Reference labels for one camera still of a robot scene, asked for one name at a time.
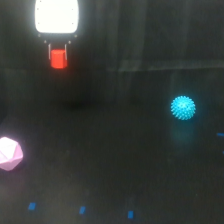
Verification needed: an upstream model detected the thin gripper finger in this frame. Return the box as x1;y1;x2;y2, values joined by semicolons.
65;44;67;60
48;43;51;60

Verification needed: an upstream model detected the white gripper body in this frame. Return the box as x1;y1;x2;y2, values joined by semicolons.
34;0;80;44

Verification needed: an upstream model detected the red hexagonal block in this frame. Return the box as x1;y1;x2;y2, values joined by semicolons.
50;49;67;69

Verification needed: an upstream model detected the pink polyhedron object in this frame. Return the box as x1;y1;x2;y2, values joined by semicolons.
0;137;23;171

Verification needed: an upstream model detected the cyan spiky ball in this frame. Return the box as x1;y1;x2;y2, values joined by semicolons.
171;96;196;121

